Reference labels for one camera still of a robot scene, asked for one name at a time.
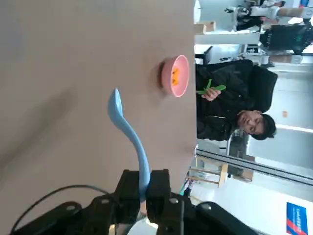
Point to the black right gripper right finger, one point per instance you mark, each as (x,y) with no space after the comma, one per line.
(159,186)

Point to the pink bowl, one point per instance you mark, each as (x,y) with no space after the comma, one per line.
(166,73)

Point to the wooden stool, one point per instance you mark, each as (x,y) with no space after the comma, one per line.
(223,176)

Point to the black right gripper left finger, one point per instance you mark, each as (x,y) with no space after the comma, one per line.
(127,183)

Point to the person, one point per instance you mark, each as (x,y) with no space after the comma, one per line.
(225,110)

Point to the aluminium rail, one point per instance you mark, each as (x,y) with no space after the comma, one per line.
(256,166)

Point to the blue red sign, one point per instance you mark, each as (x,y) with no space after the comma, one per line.
(296,218)

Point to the blue spoon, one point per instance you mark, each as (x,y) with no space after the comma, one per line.
(115,105)

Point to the cardboard box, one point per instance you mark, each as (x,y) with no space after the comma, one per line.
(207,27)

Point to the black background equipment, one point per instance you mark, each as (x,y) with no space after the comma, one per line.
(283,39)

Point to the green plastic utensil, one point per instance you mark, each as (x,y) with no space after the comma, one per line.
(220,87)

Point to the orange popcorn heap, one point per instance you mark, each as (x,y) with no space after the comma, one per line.
(175,78)

